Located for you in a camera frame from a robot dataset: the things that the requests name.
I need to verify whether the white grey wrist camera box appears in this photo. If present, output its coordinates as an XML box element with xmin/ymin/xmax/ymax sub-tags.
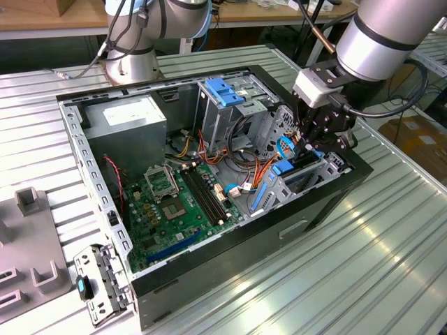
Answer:
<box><xmin>292</xmin><ymin>68</ymin><xmax>345</xmax><ymax>109</ymax></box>

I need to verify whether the wooden desk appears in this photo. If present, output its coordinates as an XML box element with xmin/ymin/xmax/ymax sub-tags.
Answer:
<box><xmin>0</xmin><ymin>0</ymin><xmax>360</xmax><ymax>41</ymax></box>

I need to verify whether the grey perforated disk bay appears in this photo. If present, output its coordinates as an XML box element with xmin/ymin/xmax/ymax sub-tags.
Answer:
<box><xmin>249</xmin><ymin>104</ymin><xmax>352</xmax><ymax>219</ymax></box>

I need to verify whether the blue expansion slot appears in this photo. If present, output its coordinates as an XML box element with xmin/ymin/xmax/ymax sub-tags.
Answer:
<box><xmin>145</xmin><ymin>228</ymin><xmax>203</xmax><ymax>265</ymax></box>

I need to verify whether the grey parts rack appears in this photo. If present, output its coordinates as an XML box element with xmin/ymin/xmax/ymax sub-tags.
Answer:
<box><xmin>0</xmin><ymin>186</ymin><xmax>76</xmax><ymax>325</ymax></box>

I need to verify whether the blue data wire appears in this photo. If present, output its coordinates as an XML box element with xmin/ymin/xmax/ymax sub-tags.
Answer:
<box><xmin>277</xmin><ymin>136</ymin><xmax>298</xmax><ymax>155</ymax></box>

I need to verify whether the hard disk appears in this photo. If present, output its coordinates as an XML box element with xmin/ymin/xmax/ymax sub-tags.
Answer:
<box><xmin>250</xmin><ymin>149</ymin><xmax>324</xmax><ymax>213</ymax></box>

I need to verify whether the metal socket cover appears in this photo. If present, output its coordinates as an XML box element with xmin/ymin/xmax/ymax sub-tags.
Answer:
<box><xmin>143</xmin><ymin>163</ymin><xmax>181</xmax><ymax>202</ymax></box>

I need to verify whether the metal slat side table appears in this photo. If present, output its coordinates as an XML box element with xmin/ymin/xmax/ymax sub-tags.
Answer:
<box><xmin>401</xmin><ymin>31</ymin><xmax>447</xmax><ymax>102</ymax></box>

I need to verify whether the grey metal slot bracket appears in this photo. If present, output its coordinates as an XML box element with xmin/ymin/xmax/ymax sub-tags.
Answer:
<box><xmin>72</xmin><ymin>243</ymin><xmax>135</xmax><ymax>329</ymax></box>

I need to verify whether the black RAM slot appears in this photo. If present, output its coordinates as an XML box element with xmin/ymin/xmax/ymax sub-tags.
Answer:
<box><xmin>180</xmin><ymin>165</ymin><xmax>224</xmax><ymax>226</ymax></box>
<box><xmin>190</xmin><ymin>162</ymin><xmax>232</xmax><ymax>219</ymax></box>

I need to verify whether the black camera cable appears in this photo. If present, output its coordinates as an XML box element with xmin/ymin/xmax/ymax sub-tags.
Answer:
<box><xmin>328</xmin><ymin>59</ymin><xmax>430</xmax><ymax>119</ymax></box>

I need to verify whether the orange black wire bundle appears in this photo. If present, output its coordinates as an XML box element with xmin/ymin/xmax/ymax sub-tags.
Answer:
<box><xmin>163</xmin><ymin>127</ymin><xmax>273</xmax><ymax>175</ymax></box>

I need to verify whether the brown cardboard box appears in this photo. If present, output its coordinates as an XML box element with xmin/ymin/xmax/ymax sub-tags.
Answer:
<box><xmin>379</xmin><ymin>117</ymin><xmax>447</xmax><ymax>168</ymax></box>

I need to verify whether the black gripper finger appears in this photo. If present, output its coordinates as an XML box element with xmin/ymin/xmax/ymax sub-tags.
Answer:
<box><xmin>293</xmin><ymin>93</ymin><xmax>317</xmax><ymax>153</ymax></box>
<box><xmin>311</xmin><ymin>131</ymin><xmax>359</xmax><ymax>154</ymax></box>

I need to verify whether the grey cable with metal plug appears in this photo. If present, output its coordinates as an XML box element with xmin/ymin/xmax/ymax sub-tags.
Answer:
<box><xmin>45</xmin><ymin>0</ymin><xmax>147</xmax><ymax>80</ymax></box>

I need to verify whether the green motherboard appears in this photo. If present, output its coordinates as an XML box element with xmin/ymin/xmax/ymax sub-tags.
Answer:
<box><xmin>122</xmin><ymin>162</ymin><xmax>245</xmax><ymax>273</ymax></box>

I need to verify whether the black open PC case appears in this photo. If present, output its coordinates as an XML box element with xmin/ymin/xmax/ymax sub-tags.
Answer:
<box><xmin>55</xmin><ymin>64</ymin><xmax>374</xmax><ymax>332</ymax></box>

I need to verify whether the grey optical drive cage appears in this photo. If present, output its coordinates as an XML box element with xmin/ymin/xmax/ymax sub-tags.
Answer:
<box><xmin>193</xmin><ymin>75</ymin><xmax>280</xmax><ymax>154</ymax></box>

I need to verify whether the blue wire with white plug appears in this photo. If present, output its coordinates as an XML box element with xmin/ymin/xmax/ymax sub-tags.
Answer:
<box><xmin>223</xmin><ymin>181</ymin><xmax>256</xmax><ymax>198</ymax></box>

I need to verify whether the orange red power wire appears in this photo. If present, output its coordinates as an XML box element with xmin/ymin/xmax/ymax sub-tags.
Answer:
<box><xmin>256</xmin><ymin>132</ymin><xmax>303</xmax><ymax>189</ymax></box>

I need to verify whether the black blue bracket latch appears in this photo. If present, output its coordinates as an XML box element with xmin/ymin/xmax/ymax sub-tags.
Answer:
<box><xmin>75</xmin><ymin>274</ymin><xmax>95</xmax><ymax>301</ymax></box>

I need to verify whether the grey power supply unit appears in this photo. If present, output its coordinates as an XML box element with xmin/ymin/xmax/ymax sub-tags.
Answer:
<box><xmin>82</xmin><ymin>94</ymin><xmax>168</xmax><ymax>182</ymax></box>

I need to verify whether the copper coloured tube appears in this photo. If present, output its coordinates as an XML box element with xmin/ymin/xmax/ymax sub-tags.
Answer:
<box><xmin>309</xmin><ymin>26</ymin><xmax>337</xmax><ymax>54</ymax></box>

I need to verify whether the blue plastic drive latch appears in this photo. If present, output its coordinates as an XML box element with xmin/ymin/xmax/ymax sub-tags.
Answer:
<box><xmin>205</xmin><ymin>78</ymin><xmax>245</xmax><ymax>108</ymax></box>

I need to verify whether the CPU socket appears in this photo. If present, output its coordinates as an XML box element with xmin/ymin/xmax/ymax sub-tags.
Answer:
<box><xmin>159</xmin><ymin>195</ymin><xmax>189</xmax><ymax>223</ymax></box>

